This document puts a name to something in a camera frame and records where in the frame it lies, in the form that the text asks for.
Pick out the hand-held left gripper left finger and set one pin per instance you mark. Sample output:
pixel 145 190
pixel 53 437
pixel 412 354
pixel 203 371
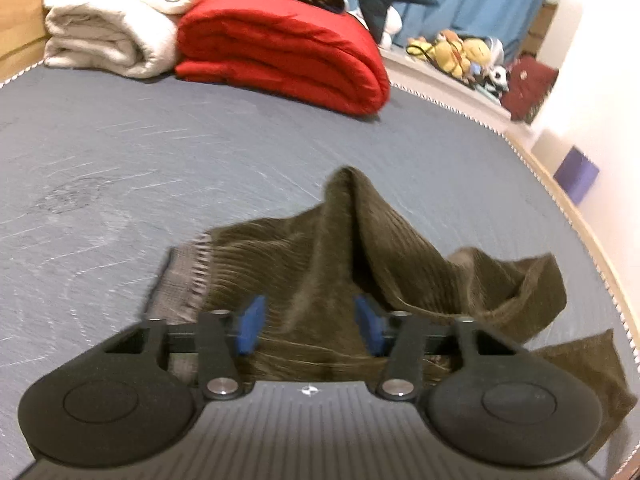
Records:
pixel 250 324

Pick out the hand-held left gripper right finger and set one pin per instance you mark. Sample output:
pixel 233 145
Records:
pixel 369 324

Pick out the purple box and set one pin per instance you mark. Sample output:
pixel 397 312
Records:
pixel 576 174

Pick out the red folded blanket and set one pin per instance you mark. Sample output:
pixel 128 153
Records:
pixel 285 47

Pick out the pile of plush toys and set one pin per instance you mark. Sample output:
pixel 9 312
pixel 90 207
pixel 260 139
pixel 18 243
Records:
pixel 457 55

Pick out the dark red cushion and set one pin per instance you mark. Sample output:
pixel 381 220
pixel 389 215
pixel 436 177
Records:
pixel 530 87

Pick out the white folded blanket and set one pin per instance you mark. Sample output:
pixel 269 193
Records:
pixel 105 15

